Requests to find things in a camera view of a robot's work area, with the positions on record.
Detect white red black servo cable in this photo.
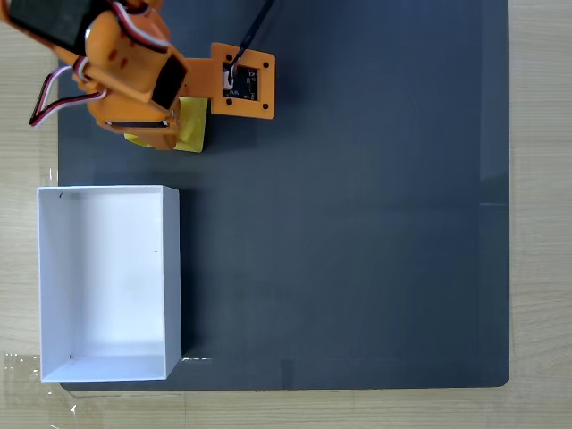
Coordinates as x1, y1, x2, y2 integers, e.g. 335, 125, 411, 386
28, 56, 109, 130

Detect white open box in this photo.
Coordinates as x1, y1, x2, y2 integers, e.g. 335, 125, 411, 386
36, 184, 183, 384

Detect orange camera mount with board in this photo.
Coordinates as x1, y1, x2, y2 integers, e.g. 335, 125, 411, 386
208, 41, 277, 121

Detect clear tape piece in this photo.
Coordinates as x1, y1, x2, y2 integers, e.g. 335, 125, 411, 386
3, 351, 62, 406

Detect yellow foam block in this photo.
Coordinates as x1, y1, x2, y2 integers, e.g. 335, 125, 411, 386
123, 96, 209, 155

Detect dark grey table mat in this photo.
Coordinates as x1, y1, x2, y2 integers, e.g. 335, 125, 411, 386
56, 0, 511, 393

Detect black camera cable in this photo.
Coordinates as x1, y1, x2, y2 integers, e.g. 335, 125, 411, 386
224, 0, 277, 88

